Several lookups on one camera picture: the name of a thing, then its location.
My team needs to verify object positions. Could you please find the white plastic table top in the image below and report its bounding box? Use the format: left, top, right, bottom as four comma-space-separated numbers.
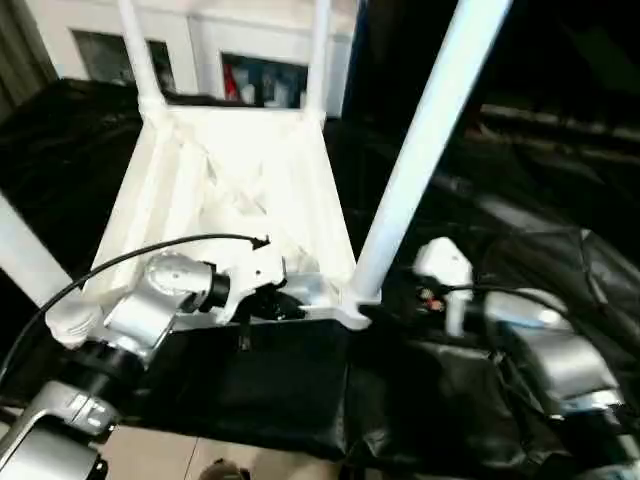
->
47, 97, 384, 351

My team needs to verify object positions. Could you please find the white plastic table leg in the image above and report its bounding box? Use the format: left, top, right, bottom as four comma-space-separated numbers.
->
117, 0, 169, 116
303, 0, 332, 119
349, 0, 514, 307
0, 192, 101, 341

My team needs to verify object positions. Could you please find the black mat cloth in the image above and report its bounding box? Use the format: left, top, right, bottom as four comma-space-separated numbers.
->
0, 77, 640, 480

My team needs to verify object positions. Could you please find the long black rod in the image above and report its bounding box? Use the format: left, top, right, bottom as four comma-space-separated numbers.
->
479, 103, 640, 132

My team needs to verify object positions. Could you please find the white display cabinet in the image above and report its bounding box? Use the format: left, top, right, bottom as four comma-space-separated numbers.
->
29, 0, 359, 109

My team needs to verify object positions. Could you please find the dark tall cabinet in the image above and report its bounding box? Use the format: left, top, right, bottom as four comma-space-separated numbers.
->
344, 0, 640, 116

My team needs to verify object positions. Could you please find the grey curtain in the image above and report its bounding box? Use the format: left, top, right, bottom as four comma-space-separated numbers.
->
0, 0, 59, 119

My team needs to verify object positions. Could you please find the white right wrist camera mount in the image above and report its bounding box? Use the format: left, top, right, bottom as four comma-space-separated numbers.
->
414, 237, 474, 336

